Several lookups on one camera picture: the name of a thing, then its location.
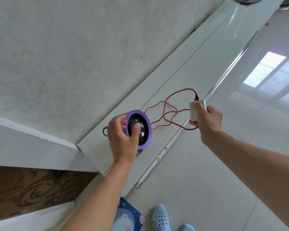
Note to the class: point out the person's right hand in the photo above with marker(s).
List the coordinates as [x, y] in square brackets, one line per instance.
[210, 122]

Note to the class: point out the person's left hand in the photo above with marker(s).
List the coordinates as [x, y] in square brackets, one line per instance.
[122, 146]

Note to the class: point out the person's right thumb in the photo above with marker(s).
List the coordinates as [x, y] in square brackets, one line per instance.
[195, 109]

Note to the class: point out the person's left thumb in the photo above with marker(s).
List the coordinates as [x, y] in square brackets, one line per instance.
[135, 130]

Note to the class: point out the white power bank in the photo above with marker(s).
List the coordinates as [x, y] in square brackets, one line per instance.
[202, 105]

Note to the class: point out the person's right forearm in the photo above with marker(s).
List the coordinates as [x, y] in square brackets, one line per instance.
[255, 173]

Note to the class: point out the person's left forearm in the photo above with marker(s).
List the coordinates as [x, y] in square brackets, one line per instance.
[98, 199]

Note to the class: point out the white low cabinet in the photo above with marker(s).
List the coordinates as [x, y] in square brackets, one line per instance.
[187, 69]

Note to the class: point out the blue cartoon print mat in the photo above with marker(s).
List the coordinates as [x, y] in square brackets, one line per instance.
[127, 217]

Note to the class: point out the light blue clog shoe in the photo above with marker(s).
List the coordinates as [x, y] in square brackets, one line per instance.
[160, 217]
[187, 227]

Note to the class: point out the white ledge board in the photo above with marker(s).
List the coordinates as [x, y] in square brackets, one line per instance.
[26, 144]

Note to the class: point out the brown wood grain panel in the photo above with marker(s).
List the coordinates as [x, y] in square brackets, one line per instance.
[33, 190]

